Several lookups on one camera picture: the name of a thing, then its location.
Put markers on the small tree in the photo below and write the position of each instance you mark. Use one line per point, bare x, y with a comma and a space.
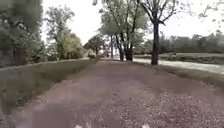
95, 44

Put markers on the brown gravel path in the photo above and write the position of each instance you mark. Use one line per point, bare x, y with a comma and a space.
113, 96

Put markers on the large dark-trunked tree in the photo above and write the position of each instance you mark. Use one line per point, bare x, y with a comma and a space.
155, 40

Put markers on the cluster of leafy trees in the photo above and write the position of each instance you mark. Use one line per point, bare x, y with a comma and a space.
125, 30

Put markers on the distant tree line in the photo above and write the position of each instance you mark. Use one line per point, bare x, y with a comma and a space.
190, 44

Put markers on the grass verge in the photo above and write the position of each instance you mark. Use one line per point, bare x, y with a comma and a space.
30, 78

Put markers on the grassy far bank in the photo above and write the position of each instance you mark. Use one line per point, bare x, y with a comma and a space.
196, 57

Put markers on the row of trees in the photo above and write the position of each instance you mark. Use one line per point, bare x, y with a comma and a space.
23, 36

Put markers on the grass strip by water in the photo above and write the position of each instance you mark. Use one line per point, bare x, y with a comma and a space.
196, 76

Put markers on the pale water channel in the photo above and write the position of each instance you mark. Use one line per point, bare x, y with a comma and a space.
186, 64

